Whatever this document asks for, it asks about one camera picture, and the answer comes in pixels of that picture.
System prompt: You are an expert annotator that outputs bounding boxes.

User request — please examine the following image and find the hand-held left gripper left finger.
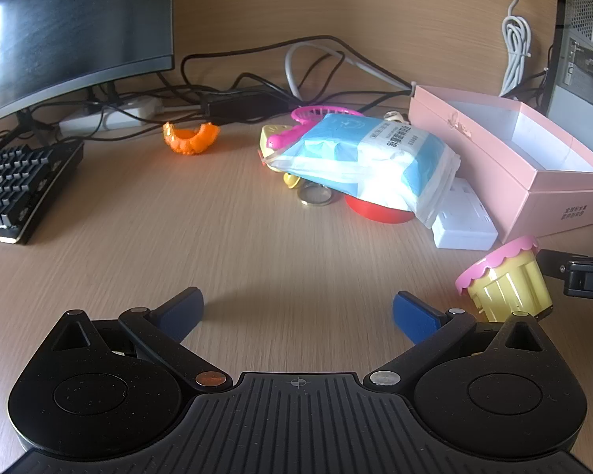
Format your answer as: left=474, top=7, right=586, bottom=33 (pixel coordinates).
left=53, top=286, right=228, bottom=390

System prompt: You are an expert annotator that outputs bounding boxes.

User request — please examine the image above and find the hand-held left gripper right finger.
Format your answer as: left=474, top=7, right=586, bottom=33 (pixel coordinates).
left=364, top=291, right=554, bottom=387

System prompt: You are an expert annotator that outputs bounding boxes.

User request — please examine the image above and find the blue and white tissue packet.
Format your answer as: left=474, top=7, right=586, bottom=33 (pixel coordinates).
left=264, top=113, right=463, bottom=230

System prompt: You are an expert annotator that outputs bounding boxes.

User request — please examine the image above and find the black power adapter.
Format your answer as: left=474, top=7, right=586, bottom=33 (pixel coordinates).
left=200, top=86, right=287, bottom=124

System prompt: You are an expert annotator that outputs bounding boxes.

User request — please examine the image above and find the orange plastic toy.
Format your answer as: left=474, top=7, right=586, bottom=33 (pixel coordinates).
left=162, top=121, right=221, bottom=156

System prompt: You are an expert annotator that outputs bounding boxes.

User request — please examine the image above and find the black computer monitor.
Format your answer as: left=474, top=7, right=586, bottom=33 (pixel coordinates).
left=0, top=0, right=175, bottom=132

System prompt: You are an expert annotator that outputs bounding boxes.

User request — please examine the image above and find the white adapter box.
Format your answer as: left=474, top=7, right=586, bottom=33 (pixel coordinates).
left=432, top=177, right=499, bottom=251

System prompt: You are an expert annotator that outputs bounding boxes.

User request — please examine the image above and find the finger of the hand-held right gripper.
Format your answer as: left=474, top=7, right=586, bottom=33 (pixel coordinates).
left=536, top=249, right=593, bottom=280

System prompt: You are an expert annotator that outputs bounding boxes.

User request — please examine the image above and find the computer case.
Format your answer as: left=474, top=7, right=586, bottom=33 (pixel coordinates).
left=544, top=0, right=593, bottom=119

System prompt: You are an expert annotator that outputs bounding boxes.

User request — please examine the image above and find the pink toy racket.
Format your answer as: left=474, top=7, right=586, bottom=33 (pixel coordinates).
left=266, top=105, right=364, bottom=152

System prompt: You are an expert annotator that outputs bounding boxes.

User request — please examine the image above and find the white power strip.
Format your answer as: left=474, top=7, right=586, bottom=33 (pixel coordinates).
left=59, top=96, right=164, bottom=134

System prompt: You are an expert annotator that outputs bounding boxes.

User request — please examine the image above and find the wooden desktop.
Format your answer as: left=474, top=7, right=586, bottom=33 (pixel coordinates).
left=0, top=76, right=593, bottom=470

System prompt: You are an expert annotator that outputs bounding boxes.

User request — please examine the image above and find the grey cable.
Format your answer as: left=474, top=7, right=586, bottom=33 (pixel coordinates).
left=284, top=42, right=416, bottom=104

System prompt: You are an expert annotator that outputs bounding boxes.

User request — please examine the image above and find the yellow plastic toy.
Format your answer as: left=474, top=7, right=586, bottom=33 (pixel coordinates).
left=257, top=124, right=307, bottom=191

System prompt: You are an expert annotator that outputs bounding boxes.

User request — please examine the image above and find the white coiled cable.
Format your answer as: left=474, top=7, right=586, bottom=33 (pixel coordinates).
left=499, top=0, right=533, bottom=97

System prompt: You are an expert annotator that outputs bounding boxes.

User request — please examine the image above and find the black cable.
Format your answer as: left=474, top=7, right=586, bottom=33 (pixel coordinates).
left=180, top=36, right=416, bottom=109

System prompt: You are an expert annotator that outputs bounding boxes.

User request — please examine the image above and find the pink cardboard box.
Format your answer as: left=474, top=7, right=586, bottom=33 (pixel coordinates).
left=408, top=84, right=593, bottom=245

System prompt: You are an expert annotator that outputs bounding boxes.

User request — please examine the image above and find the black keyboard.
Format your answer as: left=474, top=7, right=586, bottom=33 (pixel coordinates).
left=0, top=139, right=86, bottom=246

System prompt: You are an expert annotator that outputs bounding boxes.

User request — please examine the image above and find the red bowl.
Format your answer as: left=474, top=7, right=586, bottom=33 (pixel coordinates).
left=343, top=192, right=418, bottom=226

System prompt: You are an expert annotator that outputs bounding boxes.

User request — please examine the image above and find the yellow cupcake toy pink top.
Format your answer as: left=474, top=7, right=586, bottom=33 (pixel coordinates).
left=455, top=236, right=554, bottom=324

